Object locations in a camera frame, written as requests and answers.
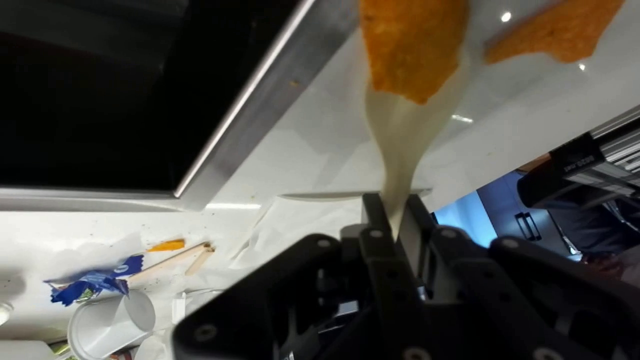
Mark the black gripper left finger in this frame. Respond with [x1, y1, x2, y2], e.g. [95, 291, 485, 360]
[169, 193, 427, 360]

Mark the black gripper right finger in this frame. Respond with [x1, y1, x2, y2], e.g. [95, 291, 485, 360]
[402, 195, 640, 360]

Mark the cream plastic spoon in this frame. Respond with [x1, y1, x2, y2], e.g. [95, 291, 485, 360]
[358, 0, 492, 242]

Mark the triangular orange corn chip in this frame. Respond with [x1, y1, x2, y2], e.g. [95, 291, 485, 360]
[358, 0, 472, 107]

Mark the wooden stir stick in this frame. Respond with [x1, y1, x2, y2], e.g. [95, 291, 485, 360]
[125, 241, 215, 283]

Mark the white plastic cup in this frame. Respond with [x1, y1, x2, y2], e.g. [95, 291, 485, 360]
[65, 286, 157, 360]

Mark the blue crumpled wrapper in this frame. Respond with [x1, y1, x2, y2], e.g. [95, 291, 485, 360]
[43, 255, 146, 308]

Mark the metal frame on table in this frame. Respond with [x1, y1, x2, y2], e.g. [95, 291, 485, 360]
[517, 107, 640, 208]

